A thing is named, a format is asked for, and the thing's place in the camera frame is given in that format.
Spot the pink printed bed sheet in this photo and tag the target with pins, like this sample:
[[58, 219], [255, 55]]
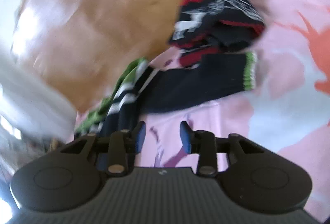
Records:
[[287, 112]]

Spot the black red patterned garment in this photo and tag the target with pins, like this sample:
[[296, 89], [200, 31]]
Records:
[[214, 26]]

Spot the wooden headboard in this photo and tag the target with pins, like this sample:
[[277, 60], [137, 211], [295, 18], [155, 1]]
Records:
[[80, 47]]

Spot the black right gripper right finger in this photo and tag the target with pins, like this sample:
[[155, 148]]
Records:
[[206, 145]]

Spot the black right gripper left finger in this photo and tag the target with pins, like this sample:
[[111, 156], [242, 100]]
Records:
[[116, 153]]

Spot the black green striped sock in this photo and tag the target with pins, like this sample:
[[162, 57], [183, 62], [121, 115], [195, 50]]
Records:
[[121, 110]]

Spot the black green cuffed sock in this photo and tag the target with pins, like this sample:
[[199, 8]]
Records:
[[216, 76]]

